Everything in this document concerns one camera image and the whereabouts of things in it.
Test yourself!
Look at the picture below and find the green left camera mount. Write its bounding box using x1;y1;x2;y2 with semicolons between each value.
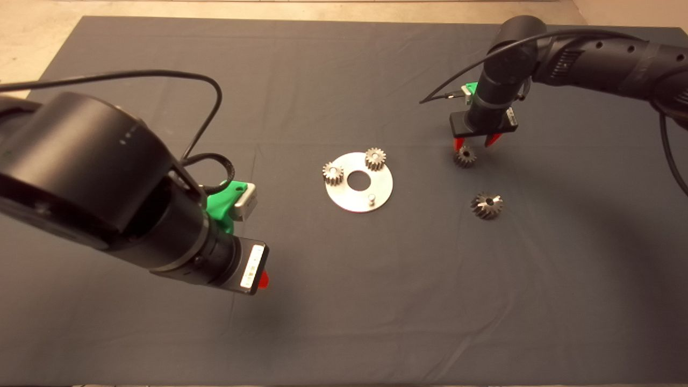
207;181;249;234

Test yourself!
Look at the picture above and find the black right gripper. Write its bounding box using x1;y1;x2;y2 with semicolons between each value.
449;106;520;152

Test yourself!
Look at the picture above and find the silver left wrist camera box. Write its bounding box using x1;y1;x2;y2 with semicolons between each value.
234;184;257;222

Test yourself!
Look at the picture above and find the thin black right camera cable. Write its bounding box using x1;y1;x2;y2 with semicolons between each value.
419;30;688;197

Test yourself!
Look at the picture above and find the round metal plate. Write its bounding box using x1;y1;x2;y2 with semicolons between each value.
325;152;394;213

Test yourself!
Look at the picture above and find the larger steel gear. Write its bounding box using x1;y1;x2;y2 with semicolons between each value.
471;192;504;220

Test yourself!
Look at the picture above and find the thin black left camera cable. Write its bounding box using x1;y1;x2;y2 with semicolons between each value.
0;70;223;162

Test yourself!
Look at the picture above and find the dark grey table cloth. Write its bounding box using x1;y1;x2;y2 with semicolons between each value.
0;15;688;385

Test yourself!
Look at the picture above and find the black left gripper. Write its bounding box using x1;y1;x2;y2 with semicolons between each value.
152;232;269;296

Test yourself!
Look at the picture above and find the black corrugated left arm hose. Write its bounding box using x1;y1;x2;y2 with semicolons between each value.
183;153;236;195

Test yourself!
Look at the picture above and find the thin black camera cable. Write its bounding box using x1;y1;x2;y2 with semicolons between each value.
419;30;688;197
0;70;223;162

